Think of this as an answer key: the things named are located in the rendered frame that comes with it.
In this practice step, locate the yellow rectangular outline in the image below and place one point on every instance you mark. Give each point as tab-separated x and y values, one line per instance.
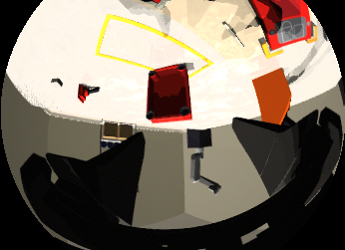
145	27

